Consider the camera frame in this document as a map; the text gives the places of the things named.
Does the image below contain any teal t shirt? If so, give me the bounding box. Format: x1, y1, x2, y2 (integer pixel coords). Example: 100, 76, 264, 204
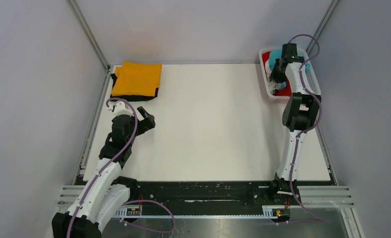
269, 49, 311, 91

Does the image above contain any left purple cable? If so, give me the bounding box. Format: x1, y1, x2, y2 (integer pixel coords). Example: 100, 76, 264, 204
65, 97, 176, 238

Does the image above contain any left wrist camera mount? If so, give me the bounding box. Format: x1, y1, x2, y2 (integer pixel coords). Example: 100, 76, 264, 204
108, 101, 134, 116

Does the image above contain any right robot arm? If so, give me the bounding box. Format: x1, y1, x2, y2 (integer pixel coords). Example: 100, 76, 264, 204
267, 43, 322, 205

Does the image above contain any right aluminium frame post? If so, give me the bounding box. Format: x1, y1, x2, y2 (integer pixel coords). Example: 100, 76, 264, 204
306, 0, 340, 55

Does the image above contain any orange folded t shirt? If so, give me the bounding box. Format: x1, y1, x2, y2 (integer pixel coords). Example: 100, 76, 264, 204
111, 61, 162, 97

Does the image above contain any left aluminium frame post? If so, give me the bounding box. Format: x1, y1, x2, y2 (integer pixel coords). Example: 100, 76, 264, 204
66, 0, 112, 71

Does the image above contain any white plastic basket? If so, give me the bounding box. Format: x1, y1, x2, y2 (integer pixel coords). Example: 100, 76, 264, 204
258, 48, 321, 103

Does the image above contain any aluminium frame post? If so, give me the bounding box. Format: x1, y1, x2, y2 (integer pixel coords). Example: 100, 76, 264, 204
66, 0, 112, 71
306, 0, 340, 55

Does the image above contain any white t shirt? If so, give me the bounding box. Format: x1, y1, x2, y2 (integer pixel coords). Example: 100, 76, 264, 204
264, 61, 280, 96

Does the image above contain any black folded t shirt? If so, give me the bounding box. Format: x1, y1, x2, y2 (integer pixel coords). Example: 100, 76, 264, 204
110, 73, 159, 102

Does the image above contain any red t shirt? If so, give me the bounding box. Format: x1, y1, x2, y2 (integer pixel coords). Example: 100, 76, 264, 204
261, 50, 291, 98

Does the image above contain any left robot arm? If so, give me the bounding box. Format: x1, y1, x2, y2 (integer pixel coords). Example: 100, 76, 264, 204
52, 103, 156, 238

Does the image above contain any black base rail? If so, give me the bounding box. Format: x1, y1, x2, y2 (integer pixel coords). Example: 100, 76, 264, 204
113, 177, 301, 216

